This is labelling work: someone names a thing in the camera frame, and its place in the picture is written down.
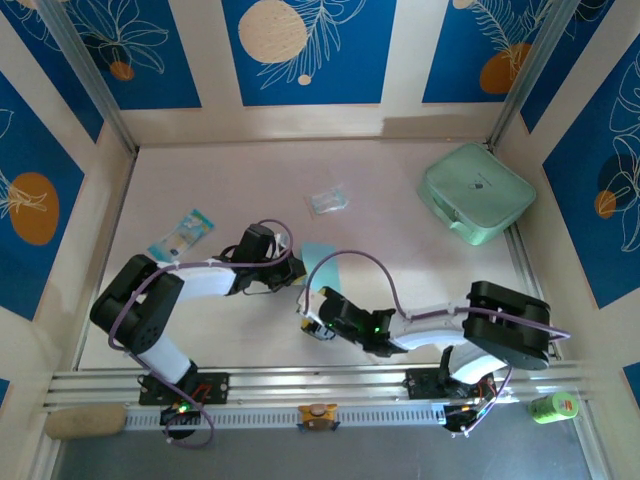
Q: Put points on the blue wet wipes packet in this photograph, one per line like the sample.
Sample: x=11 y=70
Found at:
x=182 y=237

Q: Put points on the clear plastic packet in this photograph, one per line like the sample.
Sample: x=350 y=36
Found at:
x=327 y=200

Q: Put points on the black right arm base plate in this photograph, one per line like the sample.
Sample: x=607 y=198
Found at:
x=422 y=385

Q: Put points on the mint green zip pouch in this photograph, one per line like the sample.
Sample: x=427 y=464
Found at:
x=475 y=185

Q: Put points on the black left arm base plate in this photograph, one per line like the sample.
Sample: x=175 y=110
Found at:
x=215 y=387

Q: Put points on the aluminium corner post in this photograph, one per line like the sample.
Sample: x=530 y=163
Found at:
x=530 y=75
x=90 y=80

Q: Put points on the beige foam roll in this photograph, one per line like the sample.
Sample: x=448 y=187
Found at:
x=85 y=422

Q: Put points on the green can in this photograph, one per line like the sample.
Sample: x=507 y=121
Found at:
x=552 y=407

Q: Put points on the aluminium mounting rail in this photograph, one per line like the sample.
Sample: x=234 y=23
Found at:
x=300 y=380

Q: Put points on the aluminium side rail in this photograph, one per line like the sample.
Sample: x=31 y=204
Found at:
x=525 y=270

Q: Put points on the teal square paper sheet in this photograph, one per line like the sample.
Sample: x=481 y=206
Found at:
x=327 y=270

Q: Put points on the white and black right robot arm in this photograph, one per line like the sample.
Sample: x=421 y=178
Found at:
x=430 y=335

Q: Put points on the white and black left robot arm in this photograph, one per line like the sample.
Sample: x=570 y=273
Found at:
x=205 y=282

